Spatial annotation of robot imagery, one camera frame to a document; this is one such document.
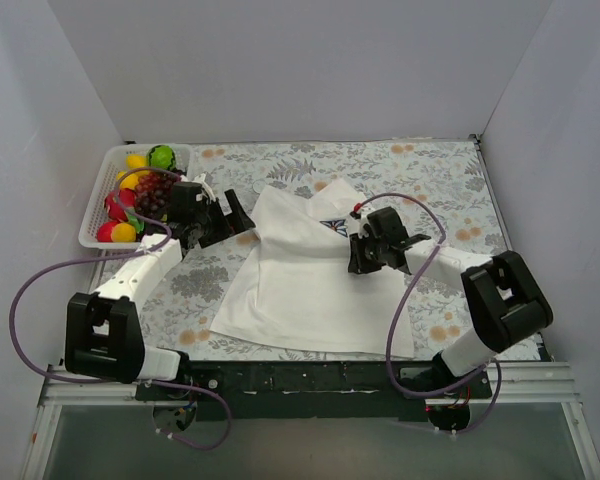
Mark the white t-shirt with flower print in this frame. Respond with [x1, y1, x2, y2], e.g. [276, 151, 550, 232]
[211, 179, 405, 354]

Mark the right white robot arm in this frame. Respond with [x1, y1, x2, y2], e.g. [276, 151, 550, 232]
[348, 205, 553, 398]

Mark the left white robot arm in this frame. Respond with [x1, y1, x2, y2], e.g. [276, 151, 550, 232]
[65, 180, 255, 400]

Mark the purple toy grape bunch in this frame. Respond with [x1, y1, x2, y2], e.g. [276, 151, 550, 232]
[134, 172, 175, 220]

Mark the green toy watermelon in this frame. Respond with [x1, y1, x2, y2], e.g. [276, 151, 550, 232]
[146, 144, 176, 171]

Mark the red yellow toy mango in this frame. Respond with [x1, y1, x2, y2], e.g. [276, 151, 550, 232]
[96, 221, 136, 243]

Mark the yellow toy lemon lower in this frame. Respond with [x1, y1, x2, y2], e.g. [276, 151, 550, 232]
[116, 171, 139, 190]

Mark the yellow toy lemon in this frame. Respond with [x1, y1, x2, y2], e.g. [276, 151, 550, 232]
[116, 171, 139, 190]
[126, 154, 148, 170]

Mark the red toy dragon fruit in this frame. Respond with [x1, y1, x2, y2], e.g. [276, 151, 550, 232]
[104, 189, 135, 222]

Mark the yellow toy lemon upper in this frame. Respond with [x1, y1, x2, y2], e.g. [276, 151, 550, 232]
[126, 154, 148, 170]

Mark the white plastic fruit basket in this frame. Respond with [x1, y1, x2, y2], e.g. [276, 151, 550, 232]
[77, 143, 194, 250]

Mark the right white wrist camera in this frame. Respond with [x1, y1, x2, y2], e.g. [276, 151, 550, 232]
[347, 203, 373, 238]

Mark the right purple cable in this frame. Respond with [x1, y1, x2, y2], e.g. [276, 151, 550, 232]
[354, 192, 503, 435]

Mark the purple cable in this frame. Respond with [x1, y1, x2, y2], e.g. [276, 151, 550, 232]
[8, 167, 232, 451]
[354, 192, 503, 435]

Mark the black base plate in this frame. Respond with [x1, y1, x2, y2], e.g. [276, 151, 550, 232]
[134, 360, 493, 424]

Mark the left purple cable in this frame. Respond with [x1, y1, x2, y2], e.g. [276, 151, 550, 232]
[8, 167, 232, 451]

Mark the aluminium frame rail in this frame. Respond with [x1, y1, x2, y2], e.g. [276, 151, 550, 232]
[39, 362, 581, 406]

